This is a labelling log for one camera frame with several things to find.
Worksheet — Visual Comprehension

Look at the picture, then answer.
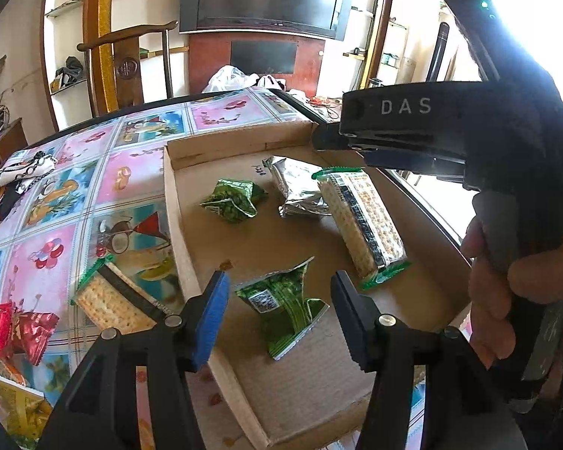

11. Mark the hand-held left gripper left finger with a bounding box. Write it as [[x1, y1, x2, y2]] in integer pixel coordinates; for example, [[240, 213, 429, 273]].
[[35, 271, 230, 450]]

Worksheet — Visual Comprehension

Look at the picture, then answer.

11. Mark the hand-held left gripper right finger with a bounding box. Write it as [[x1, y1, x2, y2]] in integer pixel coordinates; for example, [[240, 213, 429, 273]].
[[330, 269, 528, 450]]

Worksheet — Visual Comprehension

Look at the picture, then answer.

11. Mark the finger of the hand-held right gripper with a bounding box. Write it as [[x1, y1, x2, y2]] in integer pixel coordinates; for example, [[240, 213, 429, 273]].
[[311, 123, 467, 165], [362, 147, 467, 180]]

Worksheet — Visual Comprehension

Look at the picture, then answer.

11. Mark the silver foil snack packet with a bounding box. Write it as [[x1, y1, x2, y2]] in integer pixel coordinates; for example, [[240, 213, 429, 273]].
[[262, 156, 331, 219]]

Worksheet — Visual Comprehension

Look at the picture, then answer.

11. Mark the shallow cardboard box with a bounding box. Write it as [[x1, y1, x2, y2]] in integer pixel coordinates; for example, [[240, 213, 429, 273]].
[[162, 119, 474, 448]]

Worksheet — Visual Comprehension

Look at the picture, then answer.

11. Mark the clear cracker packet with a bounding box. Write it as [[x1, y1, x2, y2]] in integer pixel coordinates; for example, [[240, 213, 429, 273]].
[[311, 166, 412, 291], [70, 253, 185, 333]]

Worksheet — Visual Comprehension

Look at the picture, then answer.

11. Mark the dark red gold snack packet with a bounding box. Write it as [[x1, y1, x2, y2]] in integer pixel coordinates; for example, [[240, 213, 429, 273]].
[[14, 312, 60, 366]]

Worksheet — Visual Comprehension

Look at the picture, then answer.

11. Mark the orange snack packet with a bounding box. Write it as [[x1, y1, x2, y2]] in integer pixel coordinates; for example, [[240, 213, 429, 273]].
[[0, 358, 29, 387]]

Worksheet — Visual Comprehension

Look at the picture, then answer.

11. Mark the bright red snack packet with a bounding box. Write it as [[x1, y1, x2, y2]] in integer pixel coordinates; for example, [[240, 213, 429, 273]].
[[0, 304, 22, 359]]

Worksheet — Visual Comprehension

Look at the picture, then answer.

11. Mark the person's right hand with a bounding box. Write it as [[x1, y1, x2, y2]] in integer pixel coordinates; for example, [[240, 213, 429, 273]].
[[460, 217, 541, 371]]

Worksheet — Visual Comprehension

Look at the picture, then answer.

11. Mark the white plastic bag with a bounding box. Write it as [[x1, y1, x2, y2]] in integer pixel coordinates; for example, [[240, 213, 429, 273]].
[[202, 66, 259, 95], [256, 74, 287, 91]]

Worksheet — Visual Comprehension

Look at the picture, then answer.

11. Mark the standing air conditioner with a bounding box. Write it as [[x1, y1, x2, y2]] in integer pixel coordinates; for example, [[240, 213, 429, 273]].
[[406, 9, 456, 85]]

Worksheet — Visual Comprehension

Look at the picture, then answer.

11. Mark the printed fruit tablecloth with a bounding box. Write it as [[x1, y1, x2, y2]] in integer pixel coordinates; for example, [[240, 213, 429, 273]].
[[0, 87, 320, 450]]

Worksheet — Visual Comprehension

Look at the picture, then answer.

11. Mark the dark wooden chair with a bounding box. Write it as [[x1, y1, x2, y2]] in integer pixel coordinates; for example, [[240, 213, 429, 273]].
[[76, 20, 179, 118]]

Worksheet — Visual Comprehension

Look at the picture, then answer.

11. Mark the yellow green snack packet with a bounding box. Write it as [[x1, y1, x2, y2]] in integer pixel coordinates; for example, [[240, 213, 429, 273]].
[[0, 375, 52, 442]]

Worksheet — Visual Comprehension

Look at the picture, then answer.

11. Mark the black white patterned cloth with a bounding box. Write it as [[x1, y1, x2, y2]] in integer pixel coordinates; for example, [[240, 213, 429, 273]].
[[0, 150, 58, 219]]

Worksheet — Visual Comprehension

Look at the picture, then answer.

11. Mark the wooden gold pillar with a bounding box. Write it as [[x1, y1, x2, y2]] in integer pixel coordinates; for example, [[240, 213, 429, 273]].
[[82, 0, 144, 116]]

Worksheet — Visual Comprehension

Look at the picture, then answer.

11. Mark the dark crumpled bag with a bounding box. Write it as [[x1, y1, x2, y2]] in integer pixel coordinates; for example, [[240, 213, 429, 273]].
[[51, 56, 87, 95]]

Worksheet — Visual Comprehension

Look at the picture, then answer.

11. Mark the low wooden cabinet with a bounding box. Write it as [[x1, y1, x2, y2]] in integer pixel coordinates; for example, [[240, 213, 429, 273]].
[[0, 119, 29, 179]]

